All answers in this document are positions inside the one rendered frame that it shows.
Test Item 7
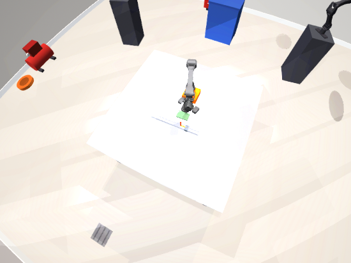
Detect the green tray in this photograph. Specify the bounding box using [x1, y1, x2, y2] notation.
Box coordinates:
[176, 110, 190, 121]

